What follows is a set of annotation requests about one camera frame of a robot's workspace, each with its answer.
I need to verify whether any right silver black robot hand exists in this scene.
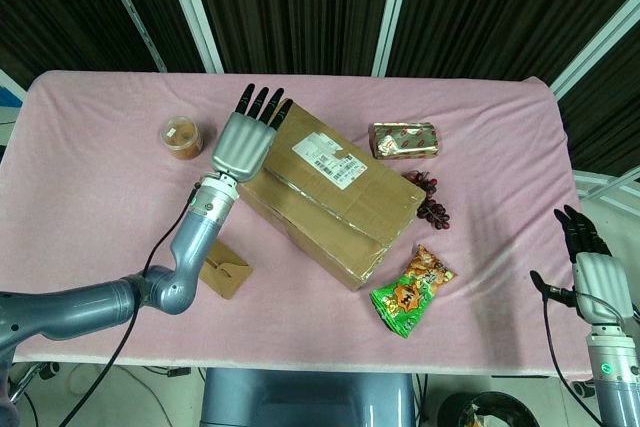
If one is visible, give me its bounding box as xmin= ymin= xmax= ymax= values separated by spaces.
xmin=529 ymin=204 xmax=634 ymax=326

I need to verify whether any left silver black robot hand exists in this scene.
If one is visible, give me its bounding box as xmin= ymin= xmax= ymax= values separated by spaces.
xmin=207 ymin=83 xmax=295 ymax=183

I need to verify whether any large brown cardboard box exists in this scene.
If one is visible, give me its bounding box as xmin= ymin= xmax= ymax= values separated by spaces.
xmin=237 ymin=99 xmax=427 ymax=293

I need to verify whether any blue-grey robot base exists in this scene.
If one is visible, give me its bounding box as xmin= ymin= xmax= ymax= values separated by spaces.
xmin=199 ymin=368 xmax=416 ymax=427

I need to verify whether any small kraft paper gable box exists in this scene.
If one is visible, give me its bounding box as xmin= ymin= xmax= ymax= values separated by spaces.
xmin=197 ymin=239 xmax=255 ymax=302

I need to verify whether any clear jar with orange contents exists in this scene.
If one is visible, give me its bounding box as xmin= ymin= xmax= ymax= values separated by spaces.
xmin=158 ymin=115 xmax=205 ymax=162

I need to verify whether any pink tablecloth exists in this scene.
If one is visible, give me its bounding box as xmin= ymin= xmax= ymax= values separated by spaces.
xmin=0 ymin=69 xmax=619 ymax=378

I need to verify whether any black round bin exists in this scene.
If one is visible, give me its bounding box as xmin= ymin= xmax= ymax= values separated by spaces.
xmin=437 ymin=390 xmax=534 ymax=427

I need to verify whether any gold foil wrapped package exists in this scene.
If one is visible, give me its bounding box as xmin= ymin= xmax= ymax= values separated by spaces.
xmin=368 ymin=121 xmax=445 ymax=161

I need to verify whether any bunch of dark red grapes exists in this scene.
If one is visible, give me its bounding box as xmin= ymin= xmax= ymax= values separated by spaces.
xmin=403 ymin=170 xmax=451 ymax=231

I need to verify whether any green orange snack bag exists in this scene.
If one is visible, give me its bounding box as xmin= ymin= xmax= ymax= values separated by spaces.
xmin=368 ymin=244 xmax=459 ymax=340

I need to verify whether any white blue panel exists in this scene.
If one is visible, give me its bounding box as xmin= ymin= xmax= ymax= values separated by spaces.
xmin=0 ymin=68 xmax=27 ymax=124

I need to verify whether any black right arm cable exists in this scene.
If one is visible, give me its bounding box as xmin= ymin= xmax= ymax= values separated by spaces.
xmin=542 ymin=284 xmax=626 ymax=427

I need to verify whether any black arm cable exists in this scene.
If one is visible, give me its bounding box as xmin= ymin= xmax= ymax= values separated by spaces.
xmin=542 ymin=284 xmax=626 ymax=427
xmin=57 ymin=181 xmax=201 ymax=427

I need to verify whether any white frame rail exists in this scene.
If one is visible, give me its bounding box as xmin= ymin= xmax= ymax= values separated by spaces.
xmin=572 ymin=169 xmax=640 ymax=201

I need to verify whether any wide white frame post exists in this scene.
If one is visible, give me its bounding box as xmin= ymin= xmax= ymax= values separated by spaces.
xmin=159 ymin=0 xmax=225 ymax=74

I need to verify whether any thin white frame post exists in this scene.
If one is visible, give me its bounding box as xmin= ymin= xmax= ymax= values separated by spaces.
xmin=92 ymin=0 xmax=167 ymax=73

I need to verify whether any slanted white frame post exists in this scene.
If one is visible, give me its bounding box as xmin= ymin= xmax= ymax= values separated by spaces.
xmin=547 ymin=0 xmax=640 ymax=101

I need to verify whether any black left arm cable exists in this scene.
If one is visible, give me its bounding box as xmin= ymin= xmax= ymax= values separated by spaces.
xmin=57 ymin=181 xmax=201 ymax=427

